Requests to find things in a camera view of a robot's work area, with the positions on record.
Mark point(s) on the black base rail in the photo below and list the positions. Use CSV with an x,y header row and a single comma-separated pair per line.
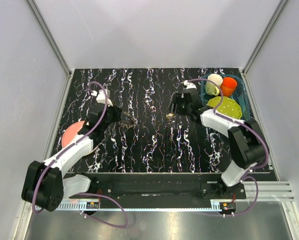
x,y
164,190

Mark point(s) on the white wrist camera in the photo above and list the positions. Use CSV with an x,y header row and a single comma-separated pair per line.
x,y
189,86
102,96

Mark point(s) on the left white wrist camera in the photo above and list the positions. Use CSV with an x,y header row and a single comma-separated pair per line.
x,y
102,96

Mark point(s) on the cream mug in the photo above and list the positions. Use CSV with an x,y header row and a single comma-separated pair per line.
x,y
212,86

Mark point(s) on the orange cup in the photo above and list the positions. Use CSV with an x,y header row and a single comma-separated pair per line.
x,y
228,86

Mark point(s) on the teal plastic tray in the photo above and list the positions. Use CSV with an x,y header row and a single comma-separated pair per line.
x,y
240,96

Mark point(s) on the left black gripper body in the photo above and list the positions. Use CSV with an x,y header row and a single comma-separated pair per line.
x,y
112,115

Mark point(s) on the pink plate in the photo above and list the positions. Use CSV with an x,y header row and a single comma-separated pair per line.
x,y
70,135

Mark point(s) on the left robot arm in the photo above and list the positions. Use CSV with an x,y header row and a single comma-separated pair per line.
x,y
45,185

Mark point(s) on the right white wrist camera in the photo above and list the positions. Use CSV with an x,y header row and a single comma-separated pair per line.
x,y
189,86

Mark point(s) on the yellow key tag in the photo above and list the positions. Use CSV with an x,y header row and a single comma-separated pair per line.
x,y
170,116

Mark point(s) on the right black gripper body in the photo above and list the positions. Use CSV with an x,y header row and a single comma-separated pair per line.
x,y
182,108

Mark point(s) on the yellow-green dotted plate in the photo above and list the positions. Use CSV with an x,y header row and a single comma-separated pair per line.
x,y
228,107

